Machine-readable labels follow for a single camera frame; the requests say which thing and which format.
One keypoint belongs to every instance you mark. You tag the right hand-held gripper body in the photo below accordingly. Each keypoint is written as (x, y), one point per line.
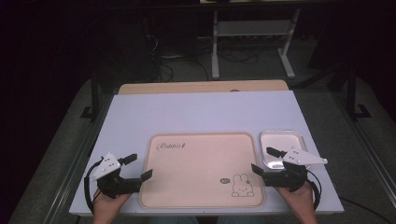
(288, 179)

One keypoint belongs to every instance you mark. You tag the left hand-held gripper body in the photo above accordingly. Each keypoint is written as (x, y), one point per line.
(115, 183)

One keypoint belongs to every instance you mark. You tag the person's right hand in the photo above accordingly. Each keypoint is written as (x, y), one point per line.
(297, 200)

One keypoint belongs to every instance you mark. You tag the person's left hand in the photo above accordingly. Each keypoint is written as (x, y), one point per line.
(107, 207)

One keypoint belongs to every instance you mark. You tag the small metal tray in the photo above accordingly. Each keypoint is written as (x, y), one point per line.
(278, 140)

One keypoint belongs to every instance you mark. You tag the pink tray with rabbit print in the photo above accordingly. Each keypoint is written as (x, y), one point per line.
(193, 174)

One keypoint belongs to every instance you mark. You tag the black metal stand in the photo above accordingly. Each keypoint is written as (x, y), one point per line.
(351, 93)
(93, 93)

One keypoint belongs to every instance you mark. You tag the wooden table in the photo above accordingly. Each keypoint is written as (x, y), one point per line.
(202, 87)

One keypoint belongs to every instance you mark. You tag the white metal stand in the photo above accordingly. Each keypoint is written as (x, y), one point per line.
(249, 28)

